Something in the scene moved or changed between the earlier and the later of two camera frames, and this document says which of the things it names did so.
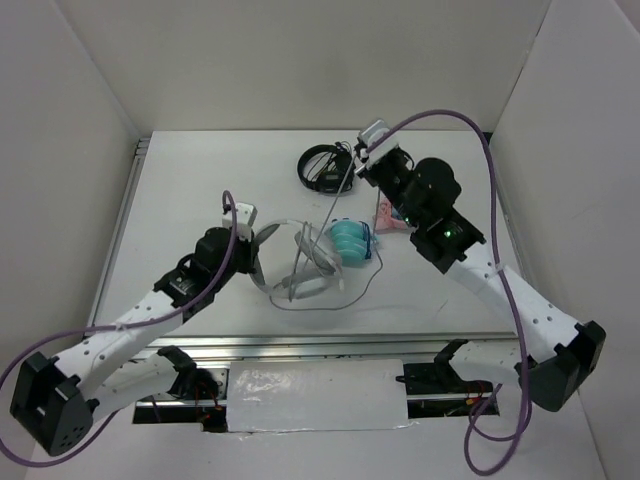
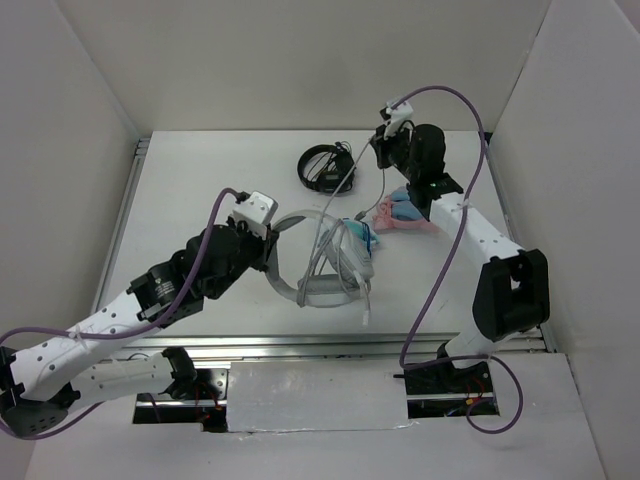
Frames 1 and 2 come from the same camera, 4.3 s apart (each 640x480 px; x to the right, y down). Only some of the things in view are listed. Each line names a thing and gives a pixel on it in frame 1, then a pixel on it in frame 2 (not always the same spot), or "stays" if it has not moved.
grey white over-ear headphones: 293,260 → 343,269
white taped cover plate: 293,395 stays
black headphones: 327,168 stays
